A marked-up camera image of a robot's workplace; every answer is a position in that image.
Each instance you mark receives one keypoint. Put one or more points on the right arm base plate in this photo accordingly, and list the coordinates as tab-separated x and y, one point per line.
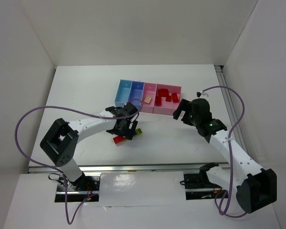
196	189

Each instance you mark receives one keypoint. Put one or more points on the red long lego brick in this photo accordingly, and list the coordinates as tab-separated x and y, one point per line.
119	140

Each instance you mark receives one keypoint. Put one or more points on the light blue bin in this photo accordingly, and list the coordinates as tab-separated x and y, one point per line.
123	93

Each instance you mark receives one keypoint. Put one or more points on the lime green lego brick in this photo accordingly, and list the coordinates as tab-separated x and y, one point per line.
138	132

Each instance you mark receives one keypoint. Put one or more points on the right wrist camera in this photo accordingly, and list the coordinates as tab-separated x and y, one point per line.
201	93

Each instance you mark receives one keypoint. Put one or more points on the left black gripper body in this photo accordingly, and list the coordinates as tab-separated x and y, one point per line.
123	131

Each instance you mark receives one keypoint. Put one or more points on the red rounded lego brick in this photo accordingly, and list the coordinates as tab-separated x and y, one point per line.
163	92

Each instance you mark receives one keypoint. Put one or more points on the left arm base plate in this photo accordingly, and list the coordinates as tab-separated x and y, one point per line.
75	194

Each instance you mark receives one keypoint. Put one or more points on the aluminium rail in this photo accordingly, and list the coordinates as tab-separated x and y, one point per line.
228	95
126	168

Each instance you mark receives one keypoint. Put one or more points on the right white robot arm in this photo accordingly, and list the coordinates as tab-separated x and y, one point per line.
253	186

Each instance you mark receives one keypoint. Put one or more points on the small red lego brick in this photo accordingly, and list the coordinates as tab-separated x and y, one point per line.
158	101

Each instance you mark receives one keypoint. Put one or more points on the small pink bin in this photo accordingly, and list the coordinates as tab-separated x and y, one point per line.
148	89

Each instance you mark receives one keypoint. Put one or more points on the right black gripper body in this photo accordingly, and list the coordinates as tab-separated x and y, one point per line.
185	109

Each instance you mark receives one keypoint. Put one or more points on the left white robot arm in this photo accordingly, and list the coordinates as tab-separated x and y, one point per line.
61	139

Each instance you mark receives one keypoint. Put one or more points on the white lego brick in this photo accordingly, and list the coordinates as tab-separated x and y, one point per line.
147	99

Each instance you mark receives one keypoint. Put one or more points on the aluminium rail right side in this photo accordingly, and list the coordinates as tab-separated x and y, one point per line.
228	95

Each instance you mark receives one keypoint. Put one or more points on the aluminium rail front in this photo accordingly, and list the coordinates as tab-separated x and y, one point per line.
126	168

